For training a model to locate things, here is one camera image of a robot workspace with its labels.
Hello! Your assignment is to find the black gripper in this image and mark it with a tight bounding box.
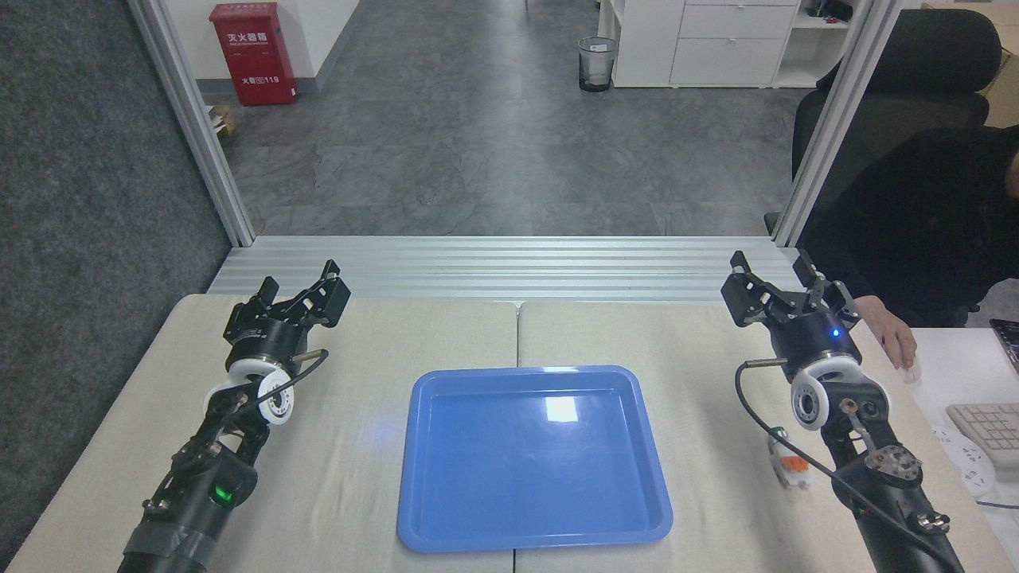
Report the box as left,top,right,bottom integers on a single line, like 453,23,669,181
720,251,864,376
223,260,352,370

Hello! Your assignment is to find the white orange switch part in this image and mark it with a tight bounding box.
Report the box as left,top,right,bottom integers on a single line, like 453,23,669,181
767,427,814,489

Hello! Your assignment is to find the blue plastic tray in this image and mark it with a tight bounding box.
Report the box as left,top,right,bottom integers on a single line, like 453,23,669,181
396,365,674,554

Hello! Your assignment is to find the person's hand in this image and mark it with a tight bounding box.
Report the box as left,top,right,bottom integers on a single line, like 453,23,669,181
849,295,918,371

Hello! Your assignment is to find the person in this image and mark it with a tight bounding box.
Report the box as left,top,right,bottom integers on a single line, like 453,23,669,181
799,123,1019,329

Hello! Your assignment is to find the beige computer keyboard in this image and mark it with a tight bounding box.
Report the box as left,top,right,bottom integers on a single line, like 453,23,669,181
945,403,1019,470

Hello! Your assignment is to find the white power strip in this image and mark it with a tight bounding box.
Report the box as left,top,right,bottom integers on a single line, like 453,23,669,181
931,426,998,499

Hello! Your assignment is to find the red fire extinguisher box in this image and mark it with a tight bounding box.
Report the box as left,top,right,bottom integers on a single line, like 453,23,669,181
209,2,299,107

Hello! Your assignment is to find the black office chair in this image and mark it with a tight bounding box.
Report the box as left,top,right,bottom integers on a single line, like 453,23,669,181
763,8,1003,236

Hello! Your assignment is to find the white drawer cabinet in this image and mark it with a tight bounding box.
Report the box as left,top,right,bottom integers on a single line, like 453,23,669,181
597,0,802,89

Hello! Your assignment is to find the mesh waste bin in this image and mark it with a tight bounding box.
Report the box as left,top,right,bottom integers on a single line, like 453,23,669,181
577,36,619,94

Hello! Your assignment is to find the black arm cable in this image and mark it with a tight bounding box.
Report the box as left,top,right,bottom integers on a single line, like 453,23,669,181
735,359,956,573
237,349,330,416

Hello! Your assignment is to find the silver aluminium post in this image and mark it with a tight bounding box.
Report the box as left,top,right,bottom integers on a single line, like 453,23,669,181
771,0,905,248
127,0,256,248

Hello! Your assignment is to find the silver aluminium rail platform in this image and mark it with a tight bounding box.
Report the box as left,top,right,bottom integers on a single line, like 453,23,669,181
206,236,830,304

